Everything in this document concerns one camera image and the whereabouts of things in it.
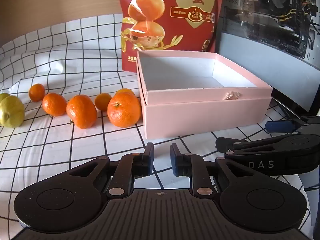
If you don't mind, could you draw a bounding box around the white black-grid cloth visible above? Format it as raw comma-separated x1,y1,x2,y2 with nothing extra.
0,14,312,232

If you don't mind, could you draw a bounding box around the pink cardboard box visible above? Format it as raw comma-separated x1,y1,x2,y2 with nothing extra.
136,50,273,140

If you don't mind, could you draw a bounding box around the large orange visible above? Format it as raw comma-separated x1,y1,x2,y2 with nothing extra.
66,94,98,130

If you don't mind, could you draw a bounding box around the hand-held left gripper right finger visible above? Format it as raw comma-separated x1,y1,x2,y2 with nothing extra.
170,144,253,197

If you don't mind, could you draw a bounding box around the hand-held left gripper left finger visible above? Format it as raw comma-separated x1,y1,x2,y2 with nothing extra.
66,142,155,198

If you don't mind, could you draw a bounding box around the glass-sided computer case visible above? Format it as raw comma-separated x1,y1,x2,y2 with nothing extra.
217,0,320,113

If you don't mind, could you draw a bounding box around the small mandarin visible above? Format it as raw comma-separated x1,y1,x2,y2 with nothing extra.
94,93,112,111
29,84,46,102
115,88,135,97

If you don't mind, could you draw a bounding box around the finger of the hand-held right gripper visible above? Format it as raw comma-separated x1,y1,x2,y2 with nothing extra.
265,115,320,133
215,133,312,156

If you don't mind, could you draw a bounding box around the red snack bag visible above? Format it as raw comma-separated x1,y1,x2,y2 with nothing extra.
119,0,225,72

